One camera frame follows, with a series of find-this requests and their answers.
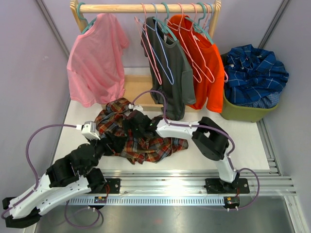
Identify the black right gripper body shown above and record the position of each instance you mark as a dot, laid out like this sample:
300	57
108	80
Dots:
138	132

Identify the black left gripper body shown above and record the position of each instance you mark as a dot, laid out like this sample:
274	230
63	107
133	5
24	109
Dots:
107	148

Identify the red brown plaid shirt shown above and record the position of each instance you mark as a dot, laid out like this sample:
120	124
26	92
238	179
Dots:
109	123

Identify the pink hanger with plaid shirt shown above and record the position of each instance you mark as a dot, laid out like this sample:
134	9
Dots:
150	55

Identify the blue plaid shirt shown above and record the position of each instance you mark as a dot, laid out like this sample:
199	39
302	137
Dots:
252	74

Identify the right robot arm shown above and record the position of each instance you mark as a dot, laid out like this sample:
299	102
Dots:
210	139

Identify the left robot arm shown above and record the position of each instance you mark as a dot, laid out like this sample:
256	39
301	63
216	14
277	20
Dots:
73	175

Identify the dark grey shirt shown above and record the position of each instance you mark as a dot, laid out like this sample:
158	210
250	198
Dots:
176	73

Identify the pink shirt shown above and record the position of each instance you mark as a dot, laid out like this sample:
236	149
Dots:
95	69

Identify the orange t-shirt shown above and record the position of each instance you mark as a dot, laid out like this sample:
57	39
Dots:
210	95

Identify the teal hanger with grey shirt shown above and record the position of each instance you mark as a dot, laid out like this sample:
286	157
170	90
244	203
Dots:
164	25

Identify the teal hanger with pink shirt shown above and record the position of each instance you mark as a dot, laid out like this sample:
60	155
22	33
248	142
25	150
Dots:
85	24

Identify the teal hanger with orange shirt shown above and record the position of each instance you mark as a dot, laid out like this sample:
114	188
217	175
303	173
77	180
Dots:
198	26

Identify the blue checked shirt in basket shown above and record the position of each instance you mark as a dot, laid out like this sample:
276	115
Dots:
268	101

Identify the pink hanger at rack end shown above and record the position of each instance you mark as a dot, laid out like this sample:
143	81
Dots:
208	15

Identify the blue hanger at rack end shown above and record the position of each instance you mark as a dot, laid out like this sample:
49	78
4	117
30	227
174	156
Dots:
212	13

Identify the wooden clothes rack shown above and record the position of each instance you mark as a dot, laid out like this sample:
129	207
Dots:
137	80

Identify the green laundry basket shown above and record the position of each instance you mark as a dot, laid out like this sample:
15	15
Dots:
242	113

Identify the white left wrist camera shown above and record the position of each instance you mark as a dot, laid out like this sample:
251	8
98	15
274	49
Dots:
89	131

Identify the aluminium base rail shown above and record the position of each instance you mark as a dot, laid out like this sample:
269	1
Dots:
184	191

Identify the pink empty wire hanger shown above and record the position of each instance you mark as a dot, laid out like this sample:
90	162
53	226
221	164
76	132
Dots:
203	54
182	33

